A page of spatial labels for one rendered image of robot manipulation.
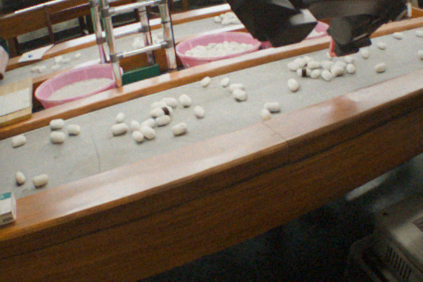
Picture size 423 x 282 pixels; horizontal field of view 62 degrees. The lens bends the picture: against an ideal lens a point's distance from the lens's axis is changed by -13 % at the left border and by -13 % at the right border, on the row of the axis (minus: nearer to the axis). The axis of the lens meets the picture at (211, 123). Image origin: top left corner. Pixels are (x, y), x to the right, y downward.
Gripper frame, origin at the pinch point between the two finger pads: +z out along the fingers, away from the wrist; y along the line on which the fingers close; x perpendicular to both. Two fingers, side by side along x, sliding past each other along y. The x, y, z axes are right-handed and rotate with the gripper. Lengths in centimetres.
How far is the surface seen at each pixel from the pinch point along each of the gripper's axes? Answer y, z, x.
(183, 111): 35.9, 10.5, 0.6
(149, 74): 32, 47, -24
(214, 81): 23.0, 19.4, -7.0
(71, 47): 53, 71, -55
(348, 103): 8.6, -8.3, 13.9
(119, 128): 51, 8, 1
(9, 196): 74, -8, 10
